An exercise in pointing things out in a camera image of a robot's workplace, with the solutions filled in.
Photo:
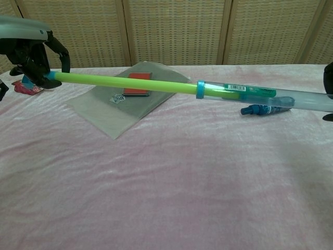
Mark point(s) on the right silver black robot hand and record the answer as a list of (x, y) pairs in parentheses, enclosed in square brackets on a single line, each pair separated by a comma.
[(329, 78)]

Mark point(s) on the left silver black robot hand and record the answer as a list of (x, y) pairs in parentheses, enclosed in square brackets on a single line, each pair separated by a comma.
[(20, 28)]

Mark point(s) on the clear plastic tube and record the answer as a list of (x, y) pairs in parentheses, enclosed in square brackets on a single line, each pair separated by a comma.
[(307, 101)]

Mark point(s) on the red snack packet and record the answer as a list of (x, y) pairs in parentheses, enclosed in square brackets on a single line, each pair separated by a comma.
[(24, 89)]

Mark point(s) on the blue spray bottle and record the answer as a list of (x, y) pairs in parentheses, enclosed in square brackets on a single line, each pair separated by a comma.
[(249, 110)]

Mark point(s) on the grey cloth in plastic bag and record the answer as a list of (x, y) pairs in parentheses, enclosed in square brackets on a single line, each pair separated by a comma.
[(104, 114)]

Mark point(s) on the black white patterned tag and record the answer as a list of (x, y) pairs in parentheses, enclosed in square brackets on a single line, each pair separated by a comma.
[(118, 98)]

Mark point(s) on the red rectangular card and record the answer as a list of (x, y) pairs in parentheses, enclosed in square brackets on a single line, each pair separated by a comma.
[(139, 75)]

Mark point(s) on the pink tablecloth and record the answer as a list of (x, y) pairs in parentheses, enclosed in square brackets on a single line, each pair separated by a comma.
[(166, 187)]

